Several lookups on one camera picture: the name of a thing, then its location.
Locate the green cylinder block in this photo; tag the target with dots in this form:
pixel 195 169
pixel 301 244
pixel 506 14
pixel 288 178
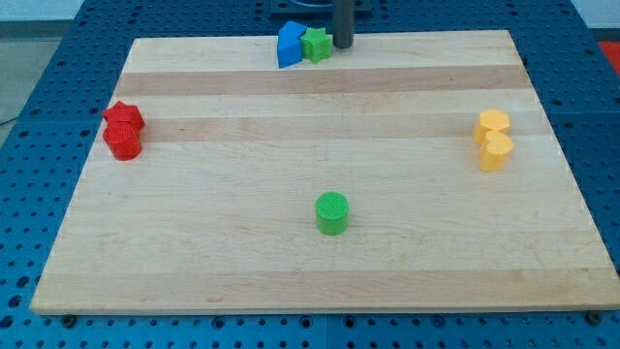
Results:
pixel 332 213

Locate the green star block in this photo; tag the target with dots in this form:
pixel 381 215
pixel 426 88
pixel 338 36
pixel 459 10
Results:
pixel 315 45

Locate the red star block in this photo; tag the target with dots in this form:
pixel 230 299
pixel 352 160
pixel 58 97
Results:
pixel 121 112

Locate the wooden board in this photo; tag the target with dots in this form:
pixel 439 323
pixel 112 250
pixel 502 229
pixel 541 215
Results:
pixel 217 213

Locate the blue crescent block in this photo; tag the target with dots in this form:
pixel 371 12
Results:
pixel 289 46

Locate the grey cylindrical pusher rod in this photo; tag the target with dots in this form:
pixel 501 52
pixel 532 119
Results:
pixel 343 23

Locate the red cylinder block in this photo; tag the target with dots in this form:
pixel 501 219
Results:
pixel 122 140

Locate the yellow heart block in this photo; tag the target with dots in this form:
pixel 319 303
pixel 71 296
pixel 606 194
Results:
pixel 495 151

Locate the yellow hexagon block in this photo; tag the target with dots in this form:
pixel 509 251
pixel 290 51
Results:
pixel 490 120

